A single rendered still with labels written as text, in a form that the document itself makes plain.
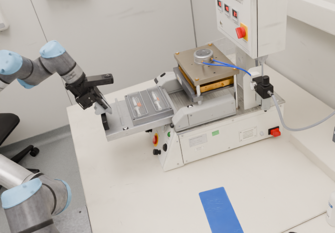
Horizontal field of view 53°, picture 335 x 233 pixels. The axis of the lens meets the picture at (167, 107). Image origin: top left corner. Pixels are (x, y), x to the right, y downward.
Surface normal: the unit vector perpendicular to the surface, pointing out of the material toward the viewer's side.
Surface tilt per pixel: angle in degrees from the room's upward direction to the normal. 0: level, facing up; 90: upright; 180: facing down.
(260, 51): 90
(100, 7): 90
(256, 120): 90
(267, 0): 90
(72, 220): 0
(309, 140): 0
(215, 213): 0
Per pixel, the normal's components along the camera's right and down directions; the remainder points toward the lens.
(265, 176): -0.16, -0.81
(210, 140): 0.26, 0.52
